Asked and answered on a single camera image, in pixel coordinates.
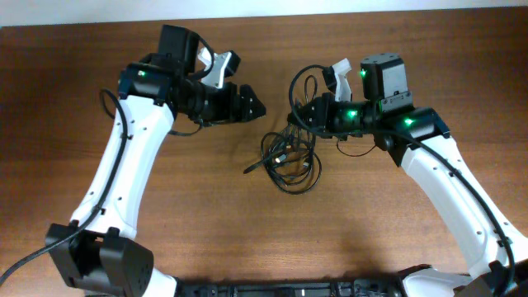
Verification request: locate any black usb cable micro plug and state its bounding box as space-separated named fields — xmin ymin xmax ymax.
xmin=243 ymin=73 xmax=318 ymax=175

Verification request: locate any black usb cable gold plug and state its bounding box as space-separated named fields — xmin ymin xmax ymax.
xmin=260 ymin=124 xmax=323 ymax=195

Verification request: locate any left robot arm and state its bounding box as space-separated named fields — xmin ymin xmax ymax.
xmin=45 ymin=63 xmax=266 ymax=297

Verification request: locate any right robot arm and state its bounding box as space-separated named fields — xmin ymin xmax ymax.
xmin=289 ymin=53 xmax=527 ymax=296

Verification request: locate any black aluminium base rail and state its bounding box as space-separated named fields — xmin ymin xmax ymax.
xmin=175 ymin=279 xmax=406 ymax=297

